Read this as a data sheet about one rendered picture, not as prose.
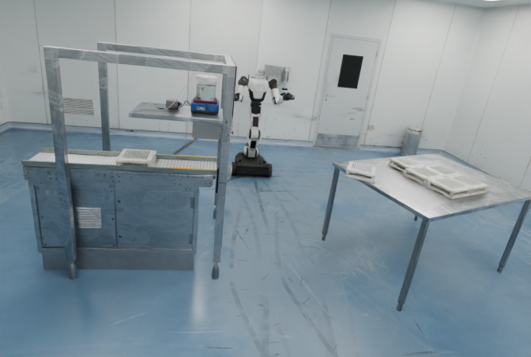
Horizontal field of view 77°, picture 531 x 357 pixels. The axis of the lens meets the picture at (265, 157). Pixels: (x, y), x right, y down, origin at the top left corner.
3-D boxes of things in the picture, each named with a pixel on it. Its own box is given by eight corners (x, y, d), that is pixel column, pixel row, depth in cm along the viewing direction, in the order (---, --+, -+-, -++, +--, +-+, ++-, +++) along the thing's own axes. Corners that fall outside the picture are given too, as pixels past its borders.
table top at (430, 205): (433, 156, 395) (434, 153, 394) (537, 197, 305) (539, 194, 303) (332, 165, 326) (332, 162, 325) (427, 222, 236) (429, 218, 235)
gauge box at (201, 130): (220, 136, 275) (221, 112, 268) (220, 140, 265) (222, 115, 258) (193, 134, 271) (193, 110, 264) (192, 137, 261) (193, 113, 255)
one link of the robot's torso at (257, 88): (243, 98, 493) (245, 73, 481) (265, 99, 499) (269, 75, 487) (245, 102, 466) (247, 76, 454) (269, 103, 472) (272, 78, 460)
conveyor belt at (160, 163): (216, 167, 278) (216, 162, 277) (216, 180, 255) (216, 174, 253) (38, 158, 256) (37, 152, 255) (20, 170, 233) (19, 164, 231)
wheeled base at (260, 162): (231, 159, 540) (233, 140, 529) (263, 161, 549) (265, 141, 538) (233, 175, 481) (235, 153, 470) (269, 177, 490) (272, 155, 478)
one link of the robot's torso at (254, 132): (247, 138, 488) (249, 107, 488) (259, 139, 491) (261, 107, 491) (248, 137, 473) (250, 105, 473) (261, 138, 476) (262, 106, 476)
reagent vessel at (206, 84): (216, 98, 257) (217, 73, 250) (216, 102, 242) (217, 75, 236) (195, 96, 254) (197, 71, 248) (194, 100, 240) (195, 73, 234)
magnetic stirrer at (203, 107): (218, 109, 263) (219, 97, 260) (218, 115, 244) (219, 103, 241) (192, 107, 260) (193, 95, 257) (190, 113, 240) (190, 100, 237)
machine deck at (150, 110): (221, 113, 268) (222, 108, 267) (222, 125, 233) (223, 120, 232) (141, 107, 258) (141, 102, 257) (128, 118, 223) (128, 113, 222)
